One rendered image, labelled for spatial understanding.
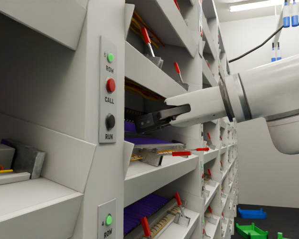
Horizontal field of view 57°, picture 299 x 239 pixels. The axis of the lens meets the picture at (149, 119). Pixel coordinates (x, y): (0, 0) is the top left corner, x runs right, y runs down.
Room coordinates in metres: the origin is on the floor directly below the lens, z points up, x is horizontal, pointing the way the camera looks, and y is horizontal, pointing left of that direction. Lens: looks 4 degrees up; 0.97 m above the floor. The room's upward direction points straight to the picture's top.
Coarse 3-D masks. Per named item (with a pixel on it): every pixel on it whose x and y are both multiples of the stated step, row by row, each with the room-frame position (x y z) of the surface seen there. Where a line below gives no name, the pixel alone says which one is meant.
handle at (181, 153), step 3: (156, 150) 0.54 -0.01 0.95; (156, 153) 0.55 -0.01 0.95; (165, 153) 0.54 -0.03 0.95; (168, 153) 0.53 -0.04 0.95; (171, 153) 0.53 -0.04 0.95; (174, 153) 0.53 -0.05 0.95; (177, 153) 0.52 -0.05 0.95; (180, 153) 0.52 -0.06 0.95; (183, 153) 0.52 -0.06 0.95; (186, 153) 0.52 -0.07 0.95; (189, 153) 0.52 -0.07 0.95
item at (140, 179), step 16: (128, 144) 0.37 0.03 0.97; (192, 144) 0.94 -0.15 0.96; (128, 160) 0.37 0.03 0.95; (176, 160) 0.68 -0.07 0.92; (192, 160) 0.84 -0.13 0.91; (128, 176) 0.40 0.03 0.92; (144, 176) 0.45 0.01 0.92; (160, 176) 0.54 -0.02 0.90; (176, 176) 0.68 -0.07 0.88; (128, 192) 0.40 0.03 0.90; (144, 192) 0.47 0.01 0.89
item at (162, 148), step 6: (150, 144) 0.66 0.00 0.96; (156, 144) 0.69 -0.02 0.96; (162, 144) 0.74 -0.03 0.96; (168, 144) 0.79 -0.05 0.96; (174, 144) 0.84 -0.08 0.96; (180, 144) 0.90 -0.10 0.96; (138, 150) 0.55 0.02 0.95; (162, 150) 0.71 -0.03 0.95; (168, 150) 0.76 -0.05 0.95; (174, 150) 0.83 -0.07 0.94; (132, 156) 0.50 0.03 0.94; (138, 156) 0.52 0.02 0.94
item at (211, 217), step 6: (210, 204) 1.62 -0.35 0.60; (210, 210) 1.46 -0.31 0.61; (216, 210) 1.60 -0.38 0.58; (204, 216) 1.47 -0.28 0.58; (210, 216) 1.56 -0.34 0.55; (216, 216) 1.59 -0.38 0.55; (204, 222) 1.40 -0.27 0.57; (210, 222) 1.45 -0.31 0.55; (216, 222) 1.48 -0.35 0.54; (210, 228) 1.37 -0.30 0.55; (216, 228) 1.48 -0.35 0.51; (210, 234) 1.30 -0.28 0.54
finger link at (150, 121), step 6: (150, 114) 0.52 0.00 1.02; (156, 114) 0.49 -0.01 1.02; (138, 120) 0.52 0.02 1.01; (144, 120) 0.52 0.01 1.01; (150, 120) 0.51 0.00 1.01; (156, 120) 0.50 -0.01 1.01; (162, 120) 0.48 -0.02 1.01; (138, 126) 0.52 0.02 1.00; (144, 126) 0.52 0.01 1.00; (150, 126) 0.52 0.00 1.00; (138, 132) 0.53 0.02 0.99
